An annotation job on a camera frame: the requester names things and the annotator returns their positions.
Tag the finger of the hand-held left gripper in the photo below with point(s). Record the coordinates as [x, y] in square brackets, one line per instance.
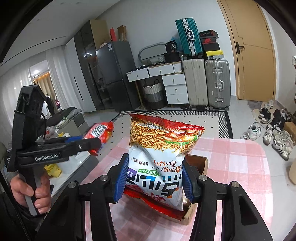
[71, 139]
[87, 144]

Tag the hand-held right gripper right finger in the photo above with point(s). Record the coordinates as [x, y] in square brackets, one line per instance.
[189, 183]

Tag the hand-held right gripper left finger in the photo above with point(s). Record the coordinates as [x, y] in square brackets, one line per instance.
[120, 180]

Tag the red white snack packet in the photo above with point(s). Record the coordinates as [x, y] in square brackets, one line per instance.
[99, 131]

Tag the brown cardboard box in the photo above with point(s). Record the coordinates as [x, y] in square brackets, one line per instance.
[196, 163]

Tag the fried noodle snack packet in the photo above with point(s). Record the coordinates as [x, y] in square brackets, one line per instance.
[157, 143]

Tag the person's left forearm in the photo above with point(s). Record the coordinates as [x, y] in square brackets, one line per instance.
[11, 220]

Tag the person's left hand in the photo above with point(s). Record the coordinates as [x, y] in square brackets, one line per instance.
[45, 197]

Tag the white side table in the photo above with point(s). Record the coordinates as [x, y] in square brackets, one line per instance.
[78, 162]

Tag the dark grey sofa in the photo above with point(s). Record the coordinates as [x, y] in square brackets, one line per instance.
[69, 115]

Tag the yellow plastic bag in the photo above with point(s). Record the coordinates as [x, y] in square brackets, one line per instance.
[53, 170]

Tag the pink checked tablecloth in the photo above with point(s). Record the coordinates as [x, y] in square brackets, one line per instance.
[231, 162]

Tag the white wardrobe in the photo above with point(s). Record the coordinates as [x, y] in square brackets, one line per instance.
[74, 83]

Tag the white curtain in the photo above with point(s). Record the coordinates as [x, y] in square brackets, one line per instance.
[57, 78]

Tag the dark grey refrigerator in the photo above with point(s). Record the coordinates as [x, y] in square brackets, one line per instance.
[115, 74]

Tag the tall dark glass cabinet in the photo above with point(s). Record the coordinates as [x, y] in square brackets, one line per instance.
[85, 60]

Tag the woven laundry basket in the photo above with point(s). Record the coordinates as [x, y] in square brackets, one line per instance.
[153, 95]

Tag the white dresser with drawers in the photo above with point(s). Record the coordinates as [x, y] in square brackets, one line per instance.
[175, 90]

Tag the beige suitcase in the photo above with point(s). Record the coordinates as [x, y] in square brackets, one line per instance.
[195, 85]

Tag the grey door mat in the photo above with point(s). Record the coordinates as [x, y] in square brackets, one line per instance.
[254, 109]

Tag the pile of assorted shoes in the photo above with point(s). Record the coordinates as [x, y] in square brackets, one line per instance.
[277, 136]

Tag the beige trash bin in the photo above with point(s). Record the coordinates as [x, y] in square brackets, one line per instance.
[291, 169]

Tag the grey suitcase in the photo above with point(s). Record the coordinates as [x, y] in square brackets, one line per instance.
[218, 83]

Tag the red paper bag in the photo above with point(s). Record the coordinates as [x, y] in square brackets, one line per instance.
[113, 34]

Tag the arched grey mirror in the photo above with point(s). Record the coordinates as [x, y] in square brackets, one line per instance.
[150, 49]

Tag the small brown carton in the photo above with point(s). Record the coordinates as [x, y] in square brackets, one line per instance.
[290, 128]

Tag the brown paper bag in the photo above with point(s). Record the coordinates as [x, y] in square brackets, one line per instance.
[122, 33]

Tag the flat black box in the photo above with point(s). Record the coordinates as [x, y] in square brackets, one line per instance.
[173, 58]

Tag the black printed carton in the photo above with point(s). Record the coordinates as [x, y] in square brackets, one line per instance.
[172, 47]

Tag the plain black shoe box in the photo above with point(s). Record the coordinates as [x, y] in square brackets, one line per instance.
[211, 47]

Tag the wooden door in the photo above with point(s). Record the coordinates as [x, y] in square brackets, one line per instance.
[252, 58]

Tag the black shoe box red logo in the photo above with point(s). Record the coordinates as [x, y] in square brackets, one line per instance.
[209, 41]

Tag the teal suitcase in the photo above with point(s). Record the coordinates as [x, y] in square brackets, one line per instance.
[188, 37]

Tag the black shoe box red trim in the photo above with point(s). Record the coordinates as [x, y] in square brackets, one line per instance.
[208, 34]

